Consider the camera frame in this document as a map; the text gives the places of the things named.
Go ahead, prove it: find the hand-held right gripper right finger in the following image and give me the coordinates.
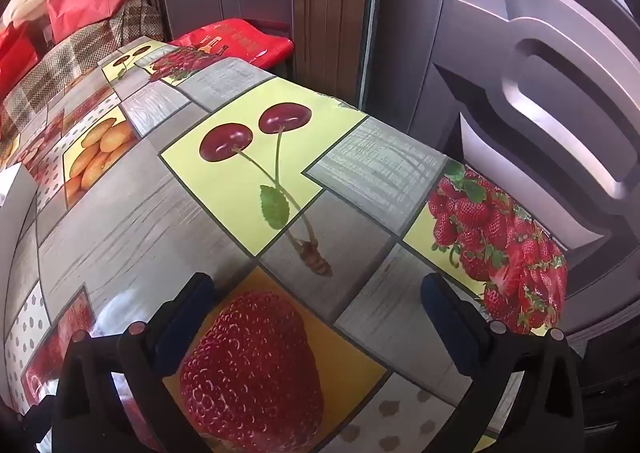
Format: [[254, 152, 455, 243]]
[[421, 274, 584, 453]]

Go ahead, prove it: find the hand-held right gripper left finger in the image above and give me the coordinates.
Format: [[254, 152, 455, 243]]
[[52, 272, 217, 453]]

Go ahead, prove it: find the fruit print tablecloth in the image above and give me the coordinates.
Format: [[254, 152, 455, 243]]
[[0, 35, 571, 453]]

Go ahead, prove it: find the plaid blanket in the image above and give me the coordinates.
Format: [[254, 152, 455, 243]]
[[0, 0, 166, 134]]

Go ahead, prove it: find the red plastic bag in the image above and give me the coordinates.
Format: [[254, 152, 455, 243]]
[[170, 19, 295, 68]]

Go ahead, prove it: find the red tote bag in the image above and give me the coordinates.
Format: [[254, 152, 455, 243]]
[[0, 23, 38, 94]]

